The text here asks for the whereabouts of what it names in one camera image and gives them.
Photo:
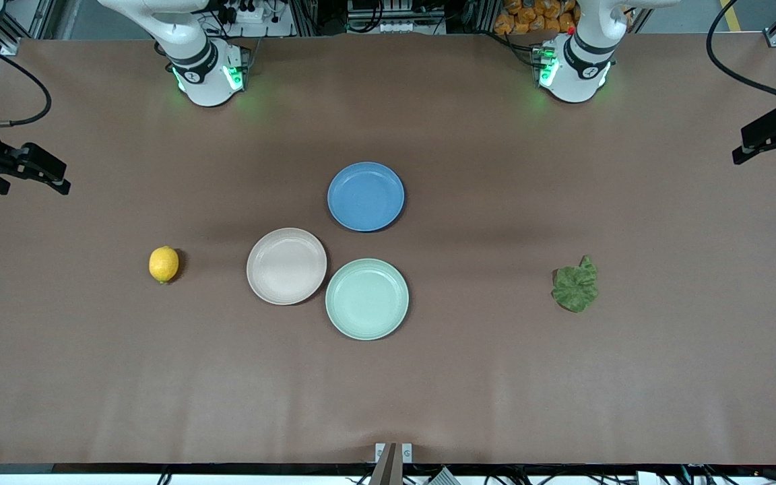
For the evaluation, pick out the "beige plate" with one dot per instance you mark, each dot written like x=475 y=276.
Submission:
x=287 y=266

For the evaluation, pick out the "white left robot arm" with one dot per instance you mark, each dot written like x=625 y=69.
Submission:
x=573 y=74

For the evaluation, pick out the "white power strip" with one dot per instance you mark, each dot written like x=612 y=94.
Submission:
x=273 y=27

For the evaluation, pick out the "grey metal bracket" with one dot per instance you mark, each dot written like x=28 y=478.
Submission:
x=407 y=453

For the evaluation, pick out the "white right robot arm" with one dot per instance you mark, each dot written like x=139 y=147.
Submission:
x=206 y=74

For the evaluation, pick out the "orange snack bags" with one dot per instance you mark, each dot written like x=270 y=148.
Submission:
x=529 y=17

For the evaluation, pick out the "pale green plate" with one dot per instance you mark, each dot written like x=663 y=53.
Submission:
x=367 y=300

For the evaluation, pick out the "brown post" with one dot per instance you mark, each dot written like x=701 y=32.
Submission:
x=388 y=468

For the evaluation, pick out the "green lettuce leaf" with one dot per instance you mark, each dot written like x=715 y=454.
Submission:
x=573 y=289

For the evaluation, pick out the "yellow lemon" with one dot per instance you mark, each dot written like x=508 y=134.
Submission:
x=164 y=264

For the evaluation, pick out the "blue plate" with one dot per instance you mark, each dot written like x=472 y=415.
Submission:
x=366 y=197

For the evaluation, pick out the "grey ridged device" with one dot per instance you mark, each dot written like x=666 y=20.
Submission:
x=443 y=478

